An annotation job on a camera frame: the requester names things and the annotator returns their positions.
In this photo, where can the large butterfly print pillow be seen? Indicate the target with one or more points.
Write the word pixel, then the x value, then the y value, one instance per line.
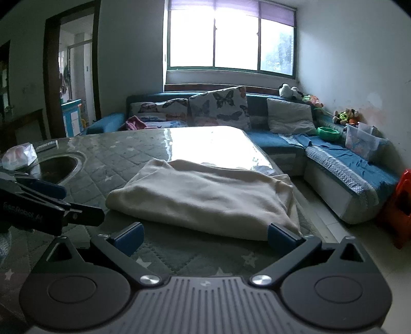
pixel 221 106

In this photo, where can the pile of plush toys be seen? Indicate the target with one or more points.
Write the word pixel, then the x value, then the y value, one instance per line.
pixel 345 117

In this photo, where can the blue sofa cover cloth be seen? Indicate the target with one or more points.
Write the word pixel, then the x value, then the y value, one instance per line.
pixel 362 168

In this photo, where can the plain grey pillow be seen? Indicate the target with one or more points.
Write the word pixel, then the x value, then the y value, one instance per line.
pixel 289 115

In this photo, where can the plastic tissue pack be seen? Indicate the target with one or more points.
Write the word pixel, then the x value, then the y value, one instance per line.
pixel 19 155

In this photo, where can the blue and white toy cabinet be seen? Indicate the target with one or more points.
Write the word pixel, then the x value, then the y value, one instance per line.
pixel 71 118

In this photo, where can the green framed window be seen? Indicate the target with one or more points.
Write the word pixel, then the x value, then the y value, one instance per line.
pixel 237 48

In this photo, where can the dark wooden door frame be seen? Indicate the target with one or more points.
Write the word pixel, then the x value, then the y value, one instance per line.
pixel 51 80

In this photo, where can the long butterfly print pillow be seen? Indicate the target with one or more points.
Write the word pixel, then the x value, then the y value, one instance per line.
pixel 157 107

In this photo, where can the blue corner sofa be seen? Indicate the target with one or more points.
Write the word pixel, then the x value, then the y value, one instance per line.
pixel 276 141

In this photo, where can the white lace sofa cover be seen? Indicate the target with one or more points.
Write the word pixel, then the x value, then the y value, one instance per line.
pixel 340 173

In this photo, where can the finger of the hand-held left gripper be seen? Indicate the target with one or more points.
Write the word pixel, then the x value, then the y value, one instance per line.
pixel 51 191
pixel 90 215

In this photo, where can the green plastic basin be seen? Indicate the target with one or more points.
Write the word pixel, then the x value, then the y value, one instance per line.
pixel 329 134

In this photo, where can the dark wooden furniture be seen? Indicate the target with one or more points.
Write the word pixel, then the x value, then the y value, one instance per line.
pixel 22 128

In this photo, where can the table with quilted cover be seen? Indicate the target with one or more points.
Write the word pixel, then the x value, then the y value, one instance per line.
pixel 112 160

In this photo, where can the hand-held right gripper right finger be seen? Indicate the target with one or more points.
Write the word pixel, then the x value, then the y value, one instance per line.
pixel 281 236

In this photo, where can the grey remote control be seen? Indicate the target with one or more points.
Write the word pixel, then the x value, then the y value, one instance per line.
pixel 46 146

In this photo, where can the clear plastic storage box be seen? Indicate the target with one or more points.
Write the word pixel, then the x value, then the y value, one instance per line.
pixel 366 143

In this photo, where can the hanging clothes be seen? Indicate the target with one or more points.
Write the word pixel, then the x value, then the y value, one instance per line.
pixel 65 80

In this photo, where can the orange and green toy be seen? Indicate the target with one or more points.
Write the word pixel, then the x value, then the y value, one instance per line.
pixel 313 101

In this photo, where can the pink cloth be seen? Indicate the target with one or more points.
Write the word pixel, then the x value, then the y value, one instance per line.
pixel 135 123

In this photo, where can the cream knit garment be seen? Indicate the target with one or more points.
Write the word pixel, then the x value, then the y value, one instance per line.
pixel 199 196

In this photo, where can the black and white plush toy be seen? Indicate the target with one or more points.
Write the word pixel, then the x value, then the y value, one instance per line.
pixel 289 91

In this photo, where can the round metal table insert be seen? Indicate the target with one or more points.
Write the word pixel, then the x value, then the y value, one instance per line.
pixel 57 167

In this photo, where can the red plastic stool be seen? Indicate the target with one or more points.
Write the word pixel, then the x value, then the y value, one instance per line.
pixel 398 212

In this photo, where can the brown wooden ledge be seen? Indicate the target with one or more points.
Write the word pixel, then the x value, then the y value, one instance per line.
pixel 199 87

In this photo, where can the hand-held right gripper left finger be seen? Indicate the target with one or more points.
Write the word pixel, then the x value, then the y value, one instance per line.
pixel 130 237

